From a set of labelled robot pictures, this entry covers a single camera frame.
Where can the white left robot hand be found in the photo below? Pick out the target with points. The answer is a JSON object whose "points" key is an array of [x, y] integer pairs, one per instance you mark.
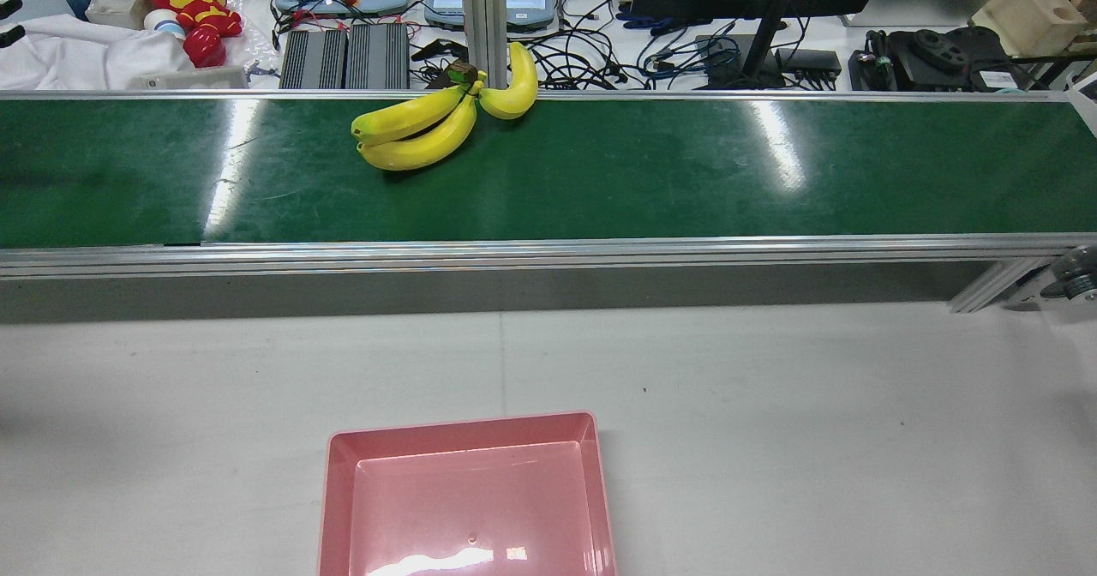
{"points": [[8, 6]]}

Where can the yellow banana bunch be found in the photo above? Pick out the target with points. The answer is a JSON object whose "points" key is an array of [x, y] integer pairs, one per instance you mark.
{"points": [[420, 134]]}

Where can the pink plastic basket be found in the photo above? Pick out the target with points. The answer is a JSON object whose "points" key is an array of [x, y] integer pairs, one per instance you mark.
{"points": [[467, 507]]}

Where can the white cloth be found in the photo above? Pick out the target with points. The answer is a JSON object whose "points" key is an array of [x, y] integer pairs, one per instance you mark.
{"points": [[77, 57]]}

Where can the white round cup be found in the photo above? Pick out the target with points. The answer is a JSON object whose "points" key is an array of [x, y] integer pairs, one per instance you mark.
{"points": [[161, 23]]}

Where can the red yellow plush toy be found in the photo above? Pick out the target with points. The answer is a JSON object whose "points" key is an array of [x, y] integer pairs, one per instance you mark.
{"points": [[193, 2]]}

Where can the silver flat box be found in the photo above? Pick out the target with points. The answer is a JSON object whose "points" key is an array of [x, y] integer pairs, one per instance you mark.
{"points": [[188, 77]]}

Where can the black ribbed box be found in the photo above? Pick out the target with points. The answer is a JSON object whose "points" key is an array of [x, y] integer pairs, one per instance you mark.
{"points": [[377, 57], [313, 60]]}

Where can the green conveyor belt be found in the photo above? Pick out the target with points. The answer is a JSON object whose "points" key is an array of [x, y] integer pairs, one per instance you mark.
{"points": [[686, 182]]}

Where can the black adapter box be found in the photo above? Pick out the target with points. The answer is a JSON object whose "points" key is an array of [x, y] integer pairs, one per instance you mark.
{"points": [[810, 62]]}

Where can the black machine part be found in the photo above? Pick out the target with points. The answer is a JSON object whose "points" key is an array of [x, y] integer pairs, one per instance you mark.
{"points": [[934, 57]]}

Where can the wooden box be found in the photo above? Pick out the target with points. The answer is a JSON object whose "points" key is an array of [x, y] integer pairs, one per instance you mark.
{"points": [[1028, 10]]}

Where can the grey caster wheel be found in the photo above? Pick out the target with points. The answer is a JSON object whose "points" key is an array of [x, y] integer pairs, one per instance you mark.
{"points": [[1076, 276]]}

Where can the aluminium profile post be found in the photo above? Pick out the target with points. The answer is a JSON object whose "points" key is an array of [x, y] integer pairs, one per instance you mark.
{"points": [[484, 10]]}

